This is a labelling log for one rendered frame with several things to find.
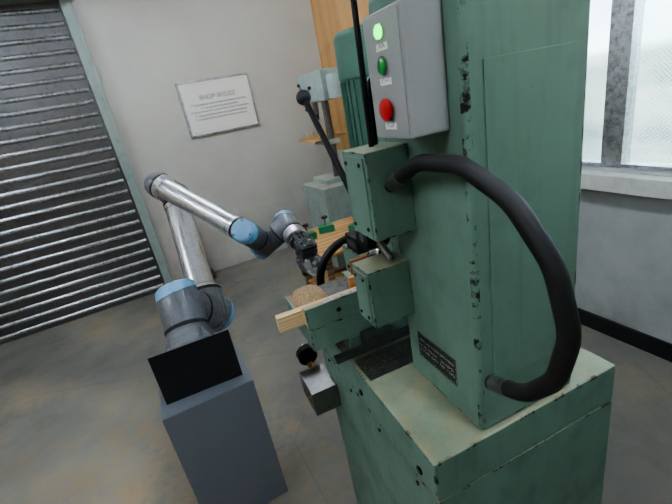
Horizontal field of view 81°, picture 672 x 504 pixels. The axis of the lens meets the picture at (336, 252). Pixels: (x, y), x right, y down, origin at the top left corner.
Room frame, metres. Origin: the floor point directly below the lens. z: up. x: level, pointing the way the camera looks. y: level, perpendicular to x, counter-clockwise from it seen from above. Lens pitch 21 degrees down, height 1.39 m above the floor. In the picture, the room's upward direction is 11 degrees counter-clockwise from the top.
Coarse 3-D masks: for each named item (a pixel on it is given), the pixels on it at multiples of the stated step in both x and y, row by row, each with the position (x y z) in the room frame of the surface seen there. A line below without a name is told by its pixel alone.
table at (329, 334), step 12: (324, 288) 0.99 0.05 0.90; (336, 288) 0.98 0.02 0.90; (348, 288) 0.97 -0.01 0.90; (288, 300) 0.96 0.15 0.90; (336, 324) 0.81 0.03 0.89; (348, 324) 0.82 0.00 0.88; (360, 324) 0.83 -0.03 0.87; (312, 336) 0.79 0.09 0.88; (324, 336) 0.80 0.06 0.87; (336, 336) 0.81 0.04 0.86; (348, 336) 0.82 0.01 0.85; (312, 348) 0.80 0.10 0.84
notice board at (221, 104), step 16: (208, 80) 3.79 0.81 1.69; (224, 80) 3.85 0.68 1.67; (240, 80) 3.90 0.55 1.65; (192, 96) 3.73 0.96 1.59; (208, 96) 3.78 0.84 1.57; (224, 96) 3.83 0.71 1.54; (240, 96) 3.89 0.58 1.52; (192, 112) 3.71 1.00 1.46; (208, 112) 3.76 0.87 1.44; (224, 112) 3.82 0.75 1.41; (240, 112) 3.87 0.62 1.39; (256, 112) 3.93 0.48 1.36; (192, 128) 3.70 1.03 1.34; (208, 128) 3.75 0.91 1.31; (224, 128) 3.80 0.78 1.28; (240, 128) 3.86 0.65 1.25
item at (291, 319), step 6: (300, 306) 0.84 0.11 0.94; (288, 312) 0.82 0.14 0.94; (294, 312) 0.82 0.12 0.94; (300, 312) 0.82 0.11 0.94; (276, 318) 0.81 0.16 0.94; (282, 318) 0.81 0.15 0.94; (288, 318) 0.81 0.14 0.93; (294, 318) 0.82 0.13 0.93; (300, 318) 0.82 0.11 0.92; (282, 324) 0.81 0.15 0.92; (288, 324) 0.81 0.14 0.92; (294, 324) 0.82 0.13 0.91; (300, 324) 0.82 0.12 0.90; (282, 330) 0.81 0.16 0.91; (288, 330) 0.81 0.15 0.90
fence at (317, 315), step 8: (344, 296) 0.82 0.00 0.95; (352, 296) 0.83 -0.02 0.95; (320, 304) 0.81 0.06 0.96; (328, 304) 0.81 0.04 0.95; (336, 304) 0.82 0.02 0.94; (344, 304) 0.82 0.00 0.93; (352, 304) 0.83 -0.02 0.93; (304, 312) 0.80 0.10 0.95; (312, 312) 0.80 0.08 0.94; (320, 312) 0.80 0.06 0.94; (328, 312) 0.81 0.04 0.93; (336, 312) 0.81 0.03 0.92; (344, 312) 0.82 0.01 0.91; (352, 312) 0.83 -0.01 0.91; (312, 320) 0.79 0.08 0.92; (320, 320) 0.80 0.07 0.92; (328, 320) 0.81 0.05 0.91; (312, 328) 0.79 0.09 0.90
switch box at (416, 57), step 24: (408, 0) 0.53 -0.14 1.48; (432, 0) 0.54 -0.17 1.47; (384, 24) 0.56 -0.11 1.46; (408, 24) 0.53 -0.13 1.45; (432, 24) 0.54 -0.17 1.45; (408, 48) 0.53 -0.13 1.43; (432, 48) 0.54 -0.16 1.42; (408, 72) 0.52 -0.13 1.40; (432, 72) 0.54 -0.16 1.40; (384, 96) 0.58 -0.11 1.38; (408, 96) 0.53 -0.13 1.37; (432, 96) 0.53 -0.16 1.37; (408, 120) 0.53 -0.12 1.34; (432, 120) 0.53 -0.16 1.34
